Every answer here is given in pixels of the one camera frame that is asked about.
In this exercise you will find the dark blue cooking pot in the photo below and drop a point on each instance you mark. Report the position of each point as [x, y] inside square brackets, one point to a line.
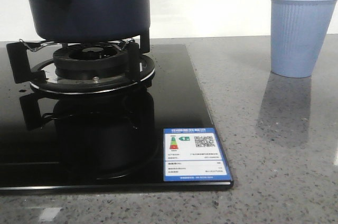
[80, 21]

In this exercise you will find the light blue ribbed cup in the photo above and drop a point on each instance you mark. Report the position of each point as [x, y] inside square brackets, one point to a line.
[298, 29]

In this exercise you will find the black pot support grate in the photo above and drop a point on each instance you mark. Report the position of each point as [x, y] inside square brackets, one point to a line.
[42, 77]

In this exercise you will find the blue energy label sticker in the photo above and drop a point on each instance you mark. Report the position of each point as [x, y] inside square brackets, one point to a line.
[193, 154]

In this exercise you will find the black glass gas stove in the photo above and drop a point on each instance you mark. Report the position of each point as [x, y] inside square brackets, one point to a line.
[108, 142]

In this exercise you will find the black round gas burner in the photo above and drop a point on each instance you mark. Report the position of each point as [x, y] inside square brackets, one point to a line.
[85, 61]

